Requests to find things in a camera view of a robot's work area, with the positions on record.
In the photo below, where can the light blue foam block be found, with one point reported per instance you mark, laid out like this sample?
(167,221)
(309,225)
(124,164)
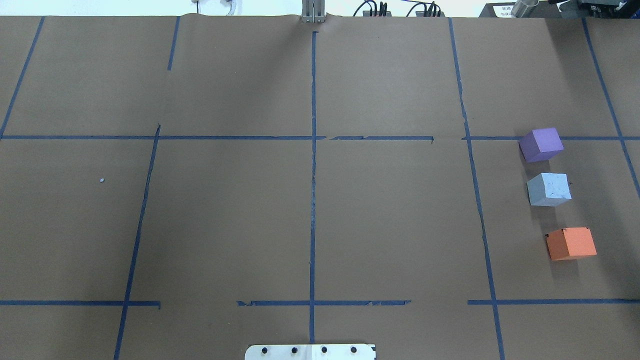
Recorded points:
(548,189)

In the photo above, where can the purple foam block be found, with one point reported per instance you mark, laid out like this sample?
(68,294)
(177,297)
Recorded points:
(541,145)

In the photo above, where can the orange foam block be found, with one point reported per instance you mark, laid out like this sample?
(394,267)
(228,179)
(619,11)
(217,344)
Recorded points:
(570,243)

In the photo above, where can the left black power adapter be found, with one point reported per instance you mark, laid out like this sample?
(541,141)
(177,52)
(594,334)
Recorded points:
(372,9)

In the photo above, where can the black power adapter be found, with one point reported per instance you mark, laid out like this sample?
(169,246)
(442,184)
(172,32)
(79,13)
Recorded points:
(424,9)
(372,9)

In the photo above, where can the right black power adapter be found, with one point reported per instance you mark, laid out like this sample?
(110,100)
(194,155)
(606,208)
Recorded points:
(424,9)

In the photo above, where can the metal cup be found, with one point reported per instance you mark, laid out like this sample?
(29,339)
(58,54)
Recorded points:
(523,8)

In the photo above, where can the aluminium frame post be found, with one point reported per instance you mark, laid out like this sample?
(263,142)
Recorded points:
(313,11)

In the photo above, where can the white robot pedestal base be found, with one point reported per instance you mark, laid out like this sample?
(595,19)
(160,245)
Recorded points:
(335,351)

